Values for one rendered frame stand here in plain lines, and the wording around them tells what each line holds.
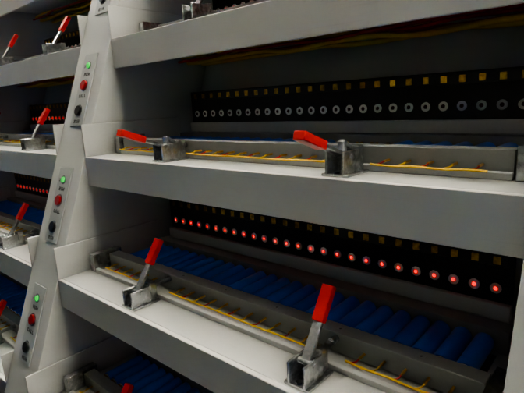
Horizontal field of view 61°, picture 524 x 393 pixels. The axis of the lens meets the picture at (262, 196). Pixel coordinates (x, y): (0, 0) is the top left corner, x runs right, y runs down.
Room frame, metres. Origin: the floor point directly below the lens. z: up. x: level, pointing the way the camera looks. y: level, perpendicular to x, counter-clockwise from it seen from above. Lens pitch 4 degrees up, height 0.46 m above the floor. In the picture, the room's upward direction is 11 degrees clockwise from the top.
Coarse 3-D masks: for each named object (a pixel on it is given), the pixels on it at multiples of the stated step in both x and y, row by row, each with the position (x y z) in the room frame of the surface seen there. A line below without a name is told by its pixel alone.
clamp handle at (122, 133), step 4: (120, 132) 0.53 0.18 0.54; (124, 132) 0.53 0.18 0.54; (128, 132) 0.53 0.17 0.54; (120, 136) 0.53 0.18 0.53; (124, 136) 0.53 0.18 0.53; (128, 136) 0.53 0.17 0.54; (132, 136) 0.53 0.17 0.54; (136, 136) 0.54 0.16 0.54; (140, 136) 0.54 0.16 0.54; (144, 136) 0.55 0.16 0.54; (136, 140) 0.54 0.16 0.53; (140, 140) 0.54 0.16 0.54; (144, 140) 0.55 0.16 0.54; (148, 140) 0.55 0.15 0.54; (152, 140) 0.56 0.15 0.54; (164, 140) 0.58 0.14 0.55; (152, 144) 0.57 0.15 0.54; (156, 144) 0.56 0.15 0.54; (160, 144) 0.57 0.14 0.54
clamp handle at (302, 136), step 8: (296, 136) 0.36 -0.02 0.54; (304, 136) 0.35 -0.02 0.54; (312, 136) 0.36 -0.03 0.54; (304, 144) 0.37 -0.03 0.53; (312, 144) 0.36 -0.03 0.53; (320, 144) 0.37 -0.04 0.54; (328, 144) 0.38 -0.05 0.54; (344, 144) 0.40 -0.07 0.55; (328, 152) 0.40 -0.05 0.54; (336, 152) 0.39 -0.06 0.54
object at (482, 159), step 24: (144, 144) 0.67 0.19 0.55; (192, 144) 0.60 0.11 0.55; (216, 144) 0.56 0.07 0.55; (240, 144) 0.54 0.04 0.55; (264, 144) 0.51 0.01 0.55; (288, 144) 0.49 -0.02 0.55; (336, 144) 0.45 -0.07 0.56; (384, 144) 0.42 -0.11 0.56; (408, 144) 0.41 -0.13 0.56; (432, 168) 0.37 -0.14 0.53; (456, 168) 0.36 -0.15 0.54; (480, 168) 0.36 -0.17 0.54; (504, 168) 0.35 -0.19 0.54
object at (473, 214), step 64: (128, 128) 0.73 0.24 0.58; (192, 128) 0.79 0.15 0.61; (256, 128) 0.69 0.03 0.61; (320, 128) 0.61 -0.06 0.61; (384, 128) 0.55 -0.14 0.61; (448, 128) 0.50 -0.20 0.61; (512, 128) 0.46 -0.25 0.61; (192, 192) 0.53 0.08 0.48; (256, 192) 0.46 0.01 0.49; (320, 192) 0.41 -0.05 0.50; (384, 192) 0.36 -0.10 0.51; (448, 192) 0.33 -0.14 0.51; (512, 192) 0.31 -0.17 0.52; (512, 256) 0.31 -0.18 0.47
